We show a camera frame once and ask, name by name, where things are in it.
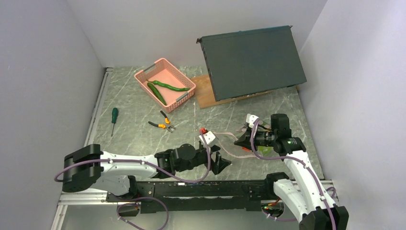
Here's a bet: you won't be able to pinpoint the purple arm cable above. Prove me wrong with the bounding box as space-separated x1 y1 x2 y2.
249 119 338 230
54 133 213 230

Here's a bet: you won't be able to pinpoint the pink plastic basket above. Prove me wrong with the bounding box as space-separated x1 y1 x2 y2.
134 58 196 113

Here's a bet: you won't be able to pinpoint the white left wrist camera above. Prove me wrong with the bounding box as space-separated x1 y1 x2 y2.
199 128 217 147

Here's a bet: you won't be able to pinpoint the orange handled pliers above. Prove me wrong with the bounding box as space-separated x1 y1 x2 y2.
148 110 176 132

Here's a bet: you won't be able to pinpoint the clear zip top bag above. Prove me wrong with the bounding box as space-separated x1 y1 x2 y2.
213 125 271 159

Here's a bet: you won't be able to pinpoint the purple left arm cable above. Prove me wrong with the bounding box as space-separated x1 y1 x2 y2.
54 133 213 230

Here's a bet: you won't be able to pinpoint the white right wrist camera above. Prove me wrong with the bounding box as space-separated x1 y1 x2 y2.
246 114 259 128

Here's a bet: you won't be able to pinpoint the dark grey metal chassis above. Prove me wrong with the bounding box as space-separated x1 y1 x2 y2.
196 25 307 101

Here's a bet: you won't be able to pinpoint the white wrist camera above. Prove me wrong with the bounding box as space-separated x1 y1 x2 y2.
199 128 217 147
246 114 259 128

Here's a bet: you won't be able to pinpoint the aluminium side rail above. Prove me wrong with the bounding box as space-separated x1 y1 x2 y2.
51 67 114 230

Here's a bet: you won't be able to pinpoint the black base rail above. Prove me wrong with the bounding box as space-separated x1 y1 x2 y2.
105 180 277 214

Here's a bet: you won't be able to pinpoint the fake green lime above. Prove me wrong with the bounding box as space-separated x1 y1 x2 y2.
257 146 273 157

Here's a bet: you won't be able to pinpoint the fake green bean pod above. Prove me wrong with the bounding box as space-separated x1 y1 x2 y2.
148 80 190 92

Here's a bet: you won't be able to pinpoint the brown wooden board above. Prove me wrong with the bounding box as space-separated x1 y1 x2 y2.
190 75 300 110

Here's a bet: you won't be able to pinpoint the fake green cucumber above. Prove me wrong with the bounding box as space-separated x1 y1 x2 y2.
147 82 167 105

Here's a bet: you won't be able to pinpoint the green handled screwdriver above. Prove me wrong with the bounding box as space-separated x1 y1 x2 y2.
111 107 119 137

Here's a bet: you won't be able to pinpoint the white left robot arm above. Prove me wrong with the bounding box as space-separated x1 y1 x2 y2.
60 144 231 201

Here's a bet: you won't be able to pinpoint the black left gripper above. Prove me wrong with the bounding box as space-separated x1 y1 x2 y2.
177 144 231 174

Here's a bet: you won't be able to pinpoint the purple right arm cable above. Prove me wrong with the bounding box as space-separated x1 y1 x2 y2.
249 119 338 230

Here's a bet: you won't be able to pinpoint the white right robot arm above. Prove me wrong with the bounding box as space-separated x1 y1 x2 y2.
234 114 349 230

